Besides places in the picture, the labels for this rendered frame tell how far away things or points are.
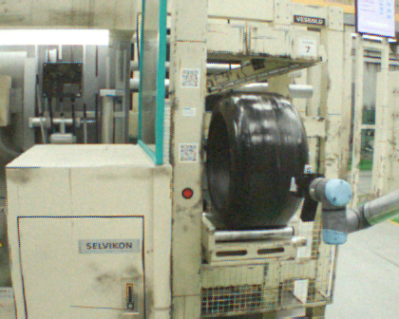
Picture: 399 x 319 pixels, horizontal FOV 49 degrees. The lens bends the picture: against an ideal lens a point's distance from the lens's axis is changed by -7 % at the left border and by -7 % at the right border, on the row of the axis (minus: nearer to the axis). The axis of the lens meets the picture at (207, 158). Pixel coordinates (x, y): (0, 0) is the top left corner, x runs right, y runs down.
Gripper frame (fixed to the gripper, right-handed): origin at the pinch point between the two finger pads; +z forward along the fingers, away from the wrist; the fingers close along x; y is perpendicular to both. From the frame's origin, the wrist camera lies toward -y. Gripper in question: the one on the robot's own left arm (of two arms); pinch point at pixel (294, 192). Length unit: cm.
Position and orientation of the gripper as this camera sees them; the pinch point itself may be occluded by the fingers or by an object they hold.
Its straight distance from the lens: 166.2
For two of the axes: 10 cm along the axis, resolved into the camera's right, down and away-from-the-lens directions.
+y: 0.0, -10.0, 0.0
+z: -2.2, 0.0, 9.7
